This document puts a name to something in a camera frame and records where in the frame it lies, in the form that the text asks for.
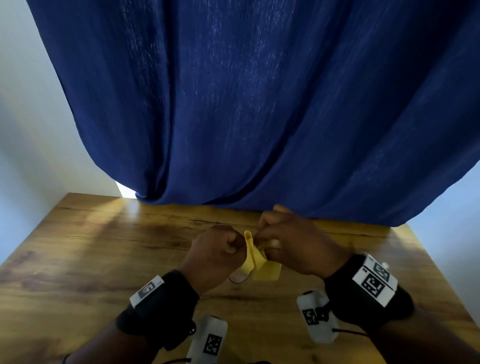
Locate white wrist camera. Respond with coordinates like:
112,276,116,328
186,314,229,364
296,289,340,345

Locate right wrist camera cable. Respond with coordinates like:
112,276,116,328
331,328,370,337

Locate black right wristband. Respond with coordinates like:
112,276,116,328
324,253,415,333

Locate black wristband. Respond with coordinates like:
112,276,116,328
116,269,200,352
324,253,415,333

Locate white left wristband marker tag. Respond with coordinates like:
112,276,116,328
129,275,165,309

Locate white wristband marker tag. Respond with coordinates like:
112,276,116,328
129,275,165,309
351,253,398,308

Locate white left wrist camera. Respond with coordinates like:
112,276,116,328
186,314,229,364

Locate person's left hand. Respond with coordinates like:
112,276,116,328
179,224,248,295

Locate white right wristband marker tag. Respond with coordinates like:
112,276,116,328
351,253,398,308

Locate black left wristband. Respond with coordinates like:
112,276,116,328
116,269,200,352

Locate person's right forearm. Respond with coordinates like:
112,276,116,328
369,307,480,364

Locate yellow cleaning cloth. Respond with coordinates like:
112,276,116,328
239,230,282,282

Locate blue curtain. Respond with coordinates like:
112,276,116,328
26,0,480,228

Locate person's left forearm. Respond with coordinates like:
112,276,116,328
61,322,160,364

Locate round black-framed eyeglasses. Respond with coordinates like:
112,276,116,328
227,268,251,285

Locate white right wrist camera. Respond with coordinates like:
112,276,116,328
296,289,340,345

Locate person's right hand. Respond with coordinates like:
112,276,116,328
253,204,353,280

